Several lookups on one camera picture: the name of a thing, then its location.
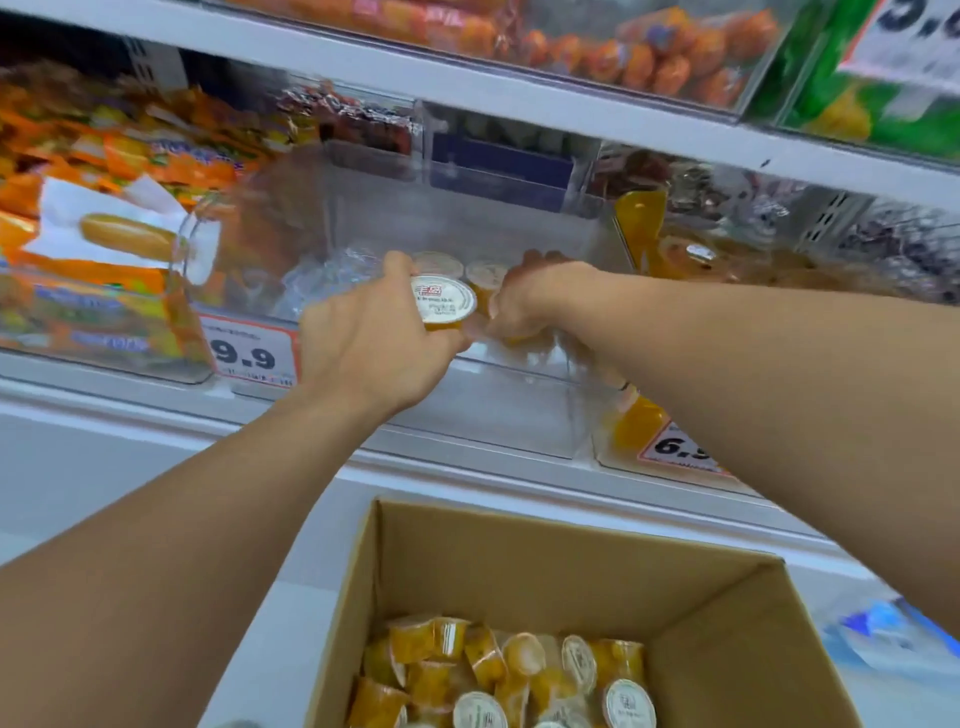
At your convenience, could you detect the person's right hand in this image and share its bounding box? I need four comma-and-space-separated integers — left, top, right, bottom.
483, 249, 601, 346

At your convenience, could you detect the person's left hand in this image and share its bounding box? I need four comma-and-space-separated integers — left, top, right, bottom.
298, 251, 475, 419

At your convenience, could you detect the yellow jelly cup white lid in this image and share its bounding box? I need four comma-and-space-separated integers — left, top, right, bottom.
410, 275, 479, 331

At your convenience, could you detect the cluster of white-lid jelly cups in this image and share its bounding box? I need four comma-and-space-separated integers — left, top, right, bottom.
410, 251, 556, 350

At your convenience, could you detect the brown cardboard box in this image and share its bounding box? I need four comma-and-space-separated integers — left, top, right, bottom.
305, 498, 864, 728

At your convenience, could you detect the pile of yellow jelly cups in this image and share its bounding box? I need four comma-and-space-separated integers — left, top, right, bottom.
346, 614, 658, 728

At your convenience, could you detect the person's left forearm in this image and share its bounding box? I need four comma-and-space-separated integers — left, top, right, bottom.
0, 389, 380, 728

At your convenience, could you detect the person's right forearm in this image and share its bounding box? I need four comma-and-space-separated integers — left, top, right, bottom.
577, 269, 960, 639

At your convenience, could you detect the crumpled clear plastic bag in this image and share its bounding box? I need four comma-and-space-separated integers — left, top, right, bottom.
281, 247, 391, 316

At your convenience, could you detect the orange white price tag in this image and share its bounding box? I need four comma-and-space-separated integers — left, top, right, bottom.
838, 0, 960, 95
198, 313, 301, 389
637, 421, 733, 478

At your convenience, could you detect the dark blue card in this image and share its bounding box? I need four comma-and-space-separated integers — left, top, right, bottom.
431, 134, 579, 211

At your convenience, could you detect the pile of brown sachets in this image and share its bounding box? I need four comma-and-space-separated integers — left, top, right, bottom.
599, 149, 721, 196

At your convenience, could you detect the pile of silver foil packets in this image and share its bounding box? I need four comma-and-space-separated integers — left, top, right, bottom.
674, 164, 960, 301

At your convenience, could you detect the pile of red snack packets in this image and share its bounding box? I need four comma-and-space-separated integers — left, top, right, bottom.
277, 82, 418, 155

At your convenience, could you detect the white sausage packet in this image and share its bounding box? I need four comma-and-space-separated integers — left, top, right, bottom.
22, 176, 223, 286

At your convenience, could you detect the pile of orange snack packets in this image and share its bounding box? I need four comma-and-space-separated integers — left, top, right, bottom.
0, 63, 301, 361

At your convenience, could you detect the green sausage packet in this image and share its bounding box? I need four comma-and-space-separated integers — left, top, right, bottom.
749, 0, 960, 159

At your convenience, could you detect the white wire mesh panel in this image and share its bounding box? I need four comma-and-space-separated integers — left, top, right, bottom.
794, 187, 960, 305

